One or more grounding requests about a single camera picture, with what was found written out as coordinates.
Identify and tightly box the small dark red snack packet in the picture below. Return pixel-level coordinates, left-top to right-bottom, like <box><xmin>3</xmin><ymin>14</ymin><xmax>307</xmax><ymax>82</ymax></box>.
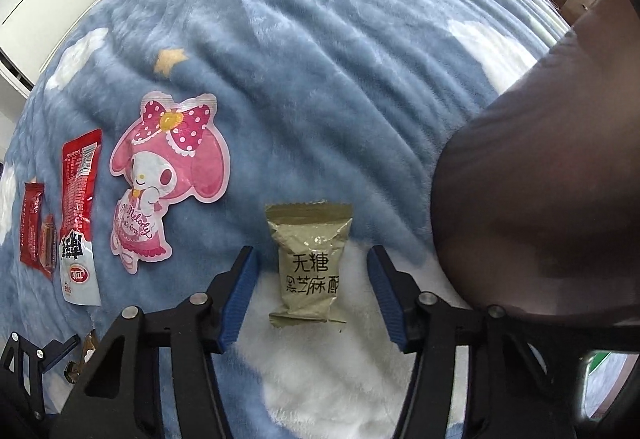
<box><xmin>19</xmin><ymin>182</ymin><xmax>46</xmax><ymax>266</ymax></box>

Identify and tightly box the olive green snack packet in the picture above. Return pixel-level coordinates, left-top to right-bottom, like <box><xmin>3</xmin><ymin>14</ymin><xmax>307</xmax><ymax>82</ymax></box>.
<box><xmin>265</xmin><ymin>200</ymin><xmax>354</xmax><ymax>332</ymax></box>

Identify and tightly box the blue cloud printed blanket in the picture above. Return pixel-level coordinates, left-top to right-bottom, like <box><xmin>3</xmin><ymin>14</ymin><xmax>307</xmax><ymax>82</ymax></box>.
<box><xmin>0</xmin><ymin>0</ymin><xmax>640</xmax><ymax>439</ymax></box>

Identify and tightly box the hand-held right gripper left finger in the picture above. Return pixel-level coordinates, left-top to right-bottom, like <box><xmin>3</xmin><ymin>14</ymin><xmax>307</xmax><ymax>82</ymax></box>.
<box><xmin>50</xmin><ymin>245</ymin><xmax>261</xmax><ymax>439</ymax></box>

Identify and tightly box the long red white snack packet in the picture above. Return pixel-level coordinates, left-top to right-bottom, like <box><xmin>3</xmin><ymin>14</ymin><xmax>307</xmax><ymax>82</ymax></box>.
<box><xmin>58</xmin><ymin>128</ymin><xmax>103</xmax><ymax>306</ymax></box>

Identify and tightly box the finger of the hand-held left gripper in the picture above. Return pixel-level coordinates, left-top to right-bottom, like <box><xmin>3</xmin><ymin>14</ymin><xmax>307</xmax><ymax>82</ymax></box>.
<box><xmin>0</xmin><ymin>331</ymin><xmax>81</xmax><ymax>420</ymax></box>

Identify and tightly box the pink bunny character snack packet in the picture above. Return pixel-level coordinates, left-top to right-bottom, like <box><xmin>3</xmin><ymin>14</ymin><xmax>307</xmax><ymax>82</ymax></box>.
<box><xmin>109</xmin><ymin>90</ymin><xmax>233</xmax><ymax>275</ymax></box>

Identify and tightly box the red clear-window snack packet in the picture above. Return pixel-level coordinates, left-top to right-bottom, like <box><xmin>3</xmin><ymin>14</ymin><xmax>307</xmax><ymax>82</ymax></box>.
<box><xmin>40</xmin><ymin>214</ymin><xmax>57</xmax><ymax>281</ymax></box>

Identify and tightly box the person's leg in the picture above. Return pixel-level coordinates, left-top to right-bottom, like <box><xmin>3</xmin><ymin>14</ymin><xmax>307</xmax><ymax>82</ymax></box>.
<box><xmin>430</xmin><ymin>0</ymin><xmax>640</xmax><ymax>350</ymax></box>

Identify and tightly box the brown foil snack packet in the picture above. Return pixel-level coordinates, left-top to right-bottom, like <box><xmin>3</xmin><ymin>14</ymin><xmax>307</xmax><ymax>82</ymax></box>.
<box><xmin>62</xmin><ymin>329</ymin><xmax>101</xmax><ymax>385</ymax></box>

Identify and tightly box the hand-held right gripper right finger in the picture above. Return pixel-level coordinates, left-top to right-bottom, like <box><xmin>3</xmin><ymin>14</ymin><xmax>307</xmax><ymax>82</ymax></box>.
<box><xmin>366</xmin><ymin>245</ymin><xmax>591</xmax><ymax>439</ymax></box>

